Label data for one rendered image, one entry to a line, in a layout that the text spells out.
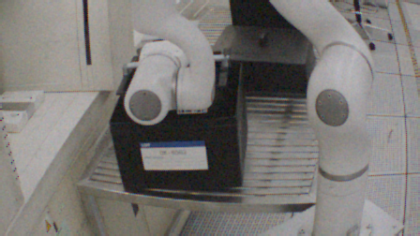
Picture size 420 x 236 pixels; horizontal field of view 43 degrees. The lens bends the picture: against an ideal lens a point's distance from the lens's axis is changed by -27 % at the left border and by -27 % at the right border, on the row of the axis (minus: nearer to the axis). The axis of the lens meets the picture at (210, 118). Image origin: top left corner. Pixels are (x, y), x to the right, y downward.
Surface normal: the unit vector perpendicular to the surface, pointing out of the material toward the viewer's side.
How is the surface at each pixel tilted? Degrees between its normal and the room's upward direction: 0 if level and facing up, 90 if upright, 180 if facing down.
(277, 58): 0
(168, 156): 90
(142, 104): 90
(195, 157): 90
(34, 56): 90
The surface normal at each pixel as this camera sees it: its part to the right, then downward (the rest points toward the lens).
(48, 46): -0.25, 0.48
